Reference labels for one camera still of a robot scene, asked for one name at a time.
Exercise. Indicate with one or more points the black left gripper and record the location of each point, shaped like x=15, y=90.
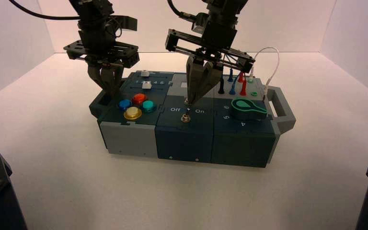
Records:
x=101, y=50

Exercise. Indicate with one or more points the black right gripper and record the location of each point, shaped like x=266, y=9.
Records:
x=219, y=35

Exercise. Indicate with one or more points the metal toggle switch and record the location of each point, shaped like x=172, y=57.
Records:
x=187, y=102
x=186, y=116

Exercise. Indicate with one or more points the green grey modular task box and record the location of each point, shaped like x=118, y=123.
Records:
x=184, y=143

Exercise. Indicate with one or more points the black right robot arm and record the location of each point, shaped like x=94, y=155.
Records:
x=227, y=8

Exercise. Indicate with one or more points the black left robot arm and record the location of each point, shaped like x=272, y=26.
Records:
x=92, y=9

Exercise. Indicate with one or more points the grey display window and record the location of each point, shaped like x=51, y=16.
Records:
x=184, y=85

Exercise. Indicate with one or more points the blue round push button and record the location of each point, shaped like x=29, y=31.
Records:
x=124, y=104

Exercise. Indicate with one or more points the white slider knob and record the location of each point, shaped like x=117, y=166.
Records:
x=145, y=73
x=147, y=85

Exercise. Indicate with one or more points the orange round push button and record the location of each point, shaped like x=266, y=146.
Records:
x=139, y=98

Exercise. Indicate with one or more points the yellow round push button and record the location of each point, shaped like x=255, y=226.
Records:
x=132, y=113

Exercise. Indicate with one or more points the teal round push button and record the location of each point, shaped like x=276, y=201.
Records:
x=148, y=105

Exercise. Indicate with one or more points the green rotary knob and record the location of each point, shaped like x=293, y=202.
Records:
x=247, y=110

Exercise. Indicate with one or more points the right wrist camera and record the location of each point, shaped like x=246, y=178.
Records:
x=200, y=25

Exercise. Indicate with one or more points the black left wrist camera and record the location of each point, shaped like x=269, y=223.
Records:
x=127, y=22

